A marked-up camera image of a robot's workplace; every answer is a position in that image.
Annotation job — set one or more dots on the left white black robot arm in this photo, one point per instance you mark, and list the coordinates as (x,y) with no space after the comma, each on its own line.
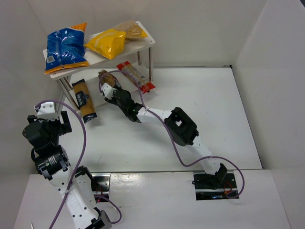
(52,162)

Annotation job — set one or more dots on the tricolour fusilli pasta bag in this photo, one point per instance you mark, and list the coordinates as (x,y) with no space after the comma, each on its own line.
(108,78)

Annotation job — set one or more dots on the yellow pasta bag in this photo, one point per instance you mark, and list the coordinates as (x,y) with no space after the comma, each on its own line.
(109,43)

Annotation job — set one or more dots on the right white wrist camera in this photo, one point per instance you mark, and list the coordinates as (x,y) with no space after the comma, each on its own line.
(107,91)

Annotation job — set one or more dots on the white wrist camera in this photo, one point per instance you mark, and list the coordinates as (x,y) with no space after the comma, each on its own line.
(47,111)
(107,91)

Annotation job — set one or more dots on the white two-tier metal shelf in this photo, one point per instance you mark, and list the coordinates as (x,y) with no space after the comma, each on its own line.
(137,52)

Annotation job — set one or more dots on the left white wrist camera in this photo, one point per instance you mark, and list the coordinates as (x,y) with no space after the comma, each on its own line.
(47,111)

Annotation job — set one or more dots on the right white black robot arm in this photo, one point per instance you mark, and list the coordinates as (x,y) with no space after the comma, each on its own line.
(182,128)

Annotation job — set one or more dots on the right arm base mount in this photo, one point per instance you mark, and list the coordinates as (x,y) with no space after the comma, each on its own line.
(209,191)

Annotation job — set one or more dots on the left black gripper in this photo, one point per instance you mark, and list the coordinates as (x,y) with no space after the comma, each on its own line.
(63,121)

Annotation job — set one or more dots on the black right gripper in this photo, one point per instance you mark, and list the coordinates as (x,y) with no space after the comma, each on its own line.
(116,94)

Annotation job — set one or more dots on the red spaghetti pack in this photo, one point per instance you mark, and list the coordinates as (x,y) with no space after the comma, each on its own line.
(140,79)

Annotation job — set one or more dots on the clear beige pasta bag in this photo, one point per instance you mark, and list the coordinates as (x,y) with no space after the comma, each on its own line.
(132,29)

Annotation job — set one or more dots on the la sicilia spaghetti pack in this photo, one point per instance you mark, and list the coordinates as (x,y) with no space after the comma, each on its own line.
(84,100)

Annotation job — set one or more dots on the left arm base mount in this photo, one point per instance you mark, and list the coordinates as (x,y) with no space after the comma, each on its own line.
(100,186)

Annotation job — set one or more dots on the blue orange pasta bag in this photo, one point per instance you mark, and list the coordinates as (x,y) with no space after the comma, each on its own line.
(65,49)

